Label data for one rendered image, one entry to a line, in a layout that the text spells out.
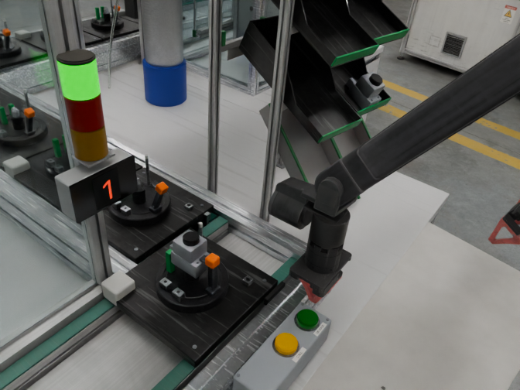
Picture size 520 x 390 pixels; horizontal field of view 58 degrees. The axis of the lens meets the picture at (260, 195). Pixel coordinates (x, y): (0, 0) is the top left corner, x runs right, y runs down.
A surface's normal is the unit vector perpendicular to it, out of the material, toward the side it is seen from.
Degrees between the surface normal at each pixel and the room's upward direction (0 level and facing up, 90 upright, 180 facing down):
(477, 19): 90
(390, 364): 0
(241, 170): 0
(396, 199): 0
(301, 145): 45
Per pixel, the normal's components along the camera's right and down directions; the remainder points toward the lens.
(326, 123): 0.36, -0.52
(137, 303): 0.07, -0.80
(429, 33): -0.70, 0.39
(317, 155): 0.54, -0.23
